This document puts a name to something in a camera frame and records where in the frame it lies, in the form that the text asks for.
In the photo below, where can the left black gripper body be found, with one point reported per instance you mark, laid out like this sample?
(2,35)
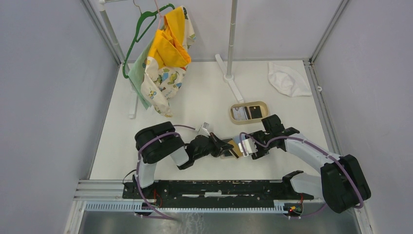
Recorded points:
(208,150)

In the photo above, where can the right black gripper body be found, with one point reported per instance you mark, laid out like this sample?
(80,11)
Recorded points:
(261,152)

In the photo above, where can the gold card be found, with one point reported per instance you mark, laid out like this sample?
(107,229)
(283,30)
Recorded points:
(235,151)

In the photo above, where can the beige card holder wallet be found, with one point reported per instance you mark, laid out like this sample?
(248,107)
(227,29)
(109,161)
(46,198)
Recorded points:
(237,139)

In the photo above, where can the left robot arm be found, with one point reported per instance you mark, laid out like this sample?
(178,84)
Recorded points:
(160,141)

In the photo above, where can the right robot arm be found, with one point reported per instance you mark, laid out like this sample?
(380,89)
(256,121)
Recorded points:
(340,182)

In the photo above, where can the black VIP card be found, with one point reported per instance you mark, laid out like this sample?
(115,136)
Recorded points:
(255,112)

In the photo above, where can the white card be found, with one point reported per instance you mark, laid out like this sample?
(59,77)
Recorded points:
(240,113)

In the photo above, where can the beige oval tray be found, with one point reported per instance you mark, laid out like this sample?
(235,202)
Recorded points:
(264,109)

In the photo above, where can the white cloth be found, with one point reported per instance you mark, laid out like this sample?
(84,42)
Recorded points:
(288,81)

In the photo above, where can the right rack pole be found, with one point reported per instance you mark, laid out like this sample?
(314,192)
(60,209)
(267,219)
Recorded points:
(232,36)

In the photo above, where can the rack pole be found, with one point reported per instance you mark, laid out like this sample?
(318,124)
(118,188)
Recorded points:
(232,36)
(111,32)

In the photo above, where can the right rack foot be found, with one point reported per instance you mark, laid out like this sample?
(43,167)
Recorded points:
(230,84)

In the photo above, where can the cream printed cloth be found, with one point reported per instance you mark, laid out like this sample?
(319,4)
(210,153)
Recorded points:
(161,84)

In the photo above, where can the light green printed cloth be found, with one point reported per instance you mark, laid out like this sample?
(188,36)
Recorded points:
(136,74)

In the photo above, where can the yellow cloth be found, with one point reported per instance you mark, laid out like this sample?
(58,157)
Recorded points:
(170,45)

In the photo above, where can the pink clothes hanger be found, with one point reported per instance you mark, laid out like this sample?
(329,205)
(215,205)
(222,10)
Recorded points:
(161,17)

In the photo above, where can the green clothes hanger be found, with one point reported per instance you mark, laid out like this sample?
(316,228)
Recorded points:
(138,35)

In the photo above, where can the left rack pole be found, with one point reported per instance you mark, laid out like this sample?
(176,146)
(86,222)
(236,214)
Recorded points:
(111,32)

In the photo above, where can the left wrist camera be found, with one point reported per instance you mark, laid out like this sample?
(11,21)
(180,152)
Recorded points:
(204,129)

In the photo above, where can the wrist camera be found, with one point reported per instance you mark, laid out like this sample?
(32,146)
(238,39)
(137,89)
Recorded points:
(204,129)
(247,147)

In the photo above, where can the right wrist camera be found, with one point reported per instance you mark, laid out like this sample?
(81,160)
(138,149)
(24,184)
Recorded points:
(247,147)

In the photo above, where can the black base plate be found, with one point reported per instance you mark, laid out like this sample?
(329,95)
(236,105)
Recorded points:
(214,193)

